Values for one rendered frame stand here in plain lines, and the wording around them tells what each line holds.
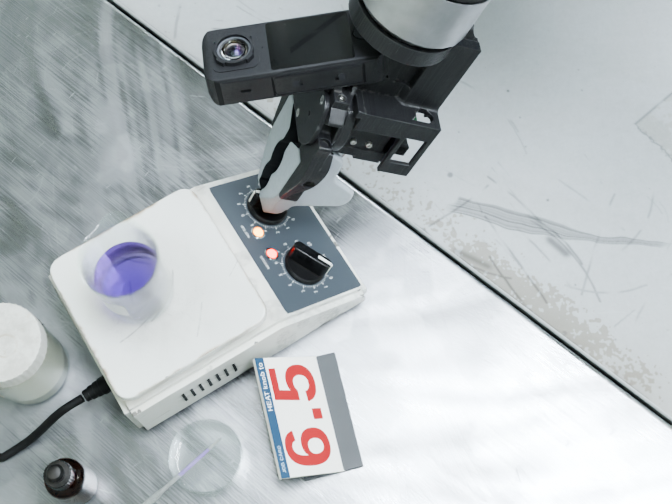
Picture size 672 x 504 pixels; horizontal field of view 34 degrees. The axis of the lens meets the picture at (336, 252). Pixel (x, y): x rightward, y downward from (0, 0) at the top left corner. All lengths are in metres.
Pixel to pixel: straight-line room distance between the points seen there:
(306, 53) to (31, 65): 0.35
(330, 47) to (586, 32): 0.33
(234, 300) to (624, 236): 0.32
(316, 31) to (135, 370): 0.26
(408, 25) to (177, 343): 0.28
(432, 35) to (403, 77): 0.07
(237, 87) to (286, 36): 0.05
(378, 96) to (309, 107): 0.05
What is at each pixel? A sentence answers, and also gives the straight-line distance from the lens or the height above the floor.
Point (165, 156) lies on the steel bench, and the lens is 0.92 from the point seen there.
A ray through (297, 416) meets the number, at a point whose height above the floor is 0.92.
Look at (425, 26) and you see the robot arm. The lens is 0.65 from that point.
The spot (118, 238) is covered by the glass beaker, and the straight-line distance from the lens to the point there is 0.75.
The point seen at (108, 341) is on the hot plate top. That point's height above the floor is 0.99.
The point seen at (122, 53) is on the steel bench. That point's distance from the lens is 0.97.
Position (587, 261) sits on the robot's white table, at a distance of 0.89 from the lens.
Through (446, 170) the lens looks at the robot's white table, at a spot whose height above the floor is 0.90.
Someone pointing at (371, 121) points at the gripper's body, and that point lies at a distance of 0.71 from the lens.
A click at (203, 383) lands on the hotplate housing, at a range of 0.80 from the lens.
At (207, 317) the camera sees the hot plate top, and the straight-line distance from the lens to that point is 0.77.
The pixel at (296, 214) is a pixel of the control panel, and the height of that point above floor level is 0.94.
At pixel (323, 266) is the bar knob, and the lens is 0.80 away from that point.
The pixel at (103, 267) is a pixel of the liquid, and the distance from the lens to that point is 0.76.
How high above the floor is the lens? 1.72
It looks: 70 degrees down
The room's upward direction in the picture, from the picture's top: 5 degrees counter-clockwise
